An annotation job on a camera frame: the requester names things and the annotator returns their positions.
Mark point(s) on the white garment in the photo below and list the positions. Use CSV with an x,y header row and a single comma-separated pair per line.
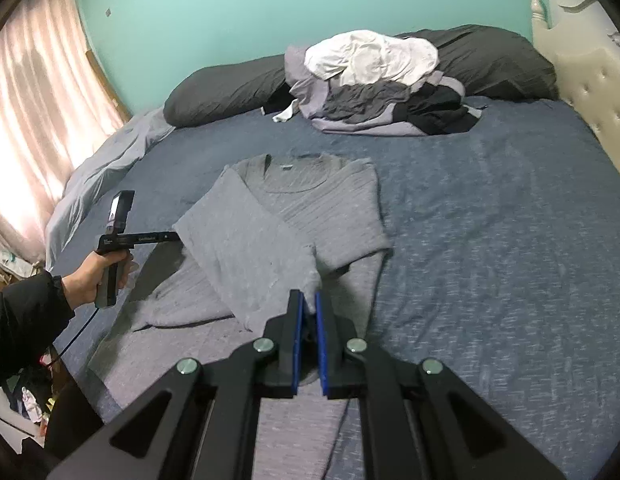
x,y
370,57

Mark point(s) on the light grey garment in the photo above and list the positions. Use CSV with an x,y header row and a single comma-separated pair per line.
x,y
305,95

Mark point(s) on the dark grey garment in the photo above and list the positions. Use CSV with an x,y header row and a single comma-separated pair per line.
x,y
365,102

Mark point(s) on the colourful floor clutter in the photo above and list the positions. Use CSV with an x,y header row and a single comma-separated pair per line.
x,y
20,400

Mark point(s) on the pink curtain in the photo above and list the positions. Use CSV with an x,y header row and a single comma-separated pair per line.
x,y
35,120

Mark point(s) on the grey knit sweater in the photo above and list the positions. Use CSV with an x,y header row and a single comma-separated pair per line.
x,y
250,240

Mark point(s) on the black garment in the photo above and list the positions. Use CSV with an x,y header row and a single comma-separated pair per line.
x,y
440,110

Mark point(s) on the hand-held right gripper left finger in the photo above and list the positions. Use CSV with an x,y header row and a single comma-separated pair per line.
x,y
299,340

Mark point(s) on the cream tufted headboard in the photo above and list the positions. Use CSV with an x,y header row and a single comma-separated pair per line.
x,y
590,75

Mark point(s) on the person's dark clothing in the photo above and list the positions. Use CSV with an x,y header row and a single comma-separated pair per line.
x,y
75,420

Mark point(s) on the person's left hand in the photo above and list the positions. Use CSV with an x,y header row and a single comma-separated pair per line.
x,y
82,280

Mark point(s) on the person's left forearm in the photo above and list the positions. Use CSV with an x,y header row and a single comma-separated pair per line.
x,y
25,320

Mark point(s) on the small white cloth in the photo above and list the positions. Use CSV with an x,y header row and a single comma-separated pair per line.
x,y
285,112

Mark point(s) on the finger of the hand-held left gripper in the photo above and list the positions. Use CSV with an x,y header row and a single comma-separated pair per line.
x,y
160,237

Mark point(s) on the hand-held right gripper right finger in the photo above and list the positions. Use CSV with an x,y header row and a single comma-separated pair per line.
x,y
320,340

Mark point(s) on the wooden window frame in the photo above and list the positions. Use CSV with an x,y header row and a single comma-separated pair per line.
x,y
107,85

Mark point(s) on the dark grey pillow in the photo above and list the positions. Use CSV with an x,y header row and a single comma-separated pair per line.
x,y
220,92
490,62

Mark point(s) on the light grey duvet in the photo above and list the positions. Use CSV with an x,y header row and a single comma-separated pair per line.
x,y
100,170

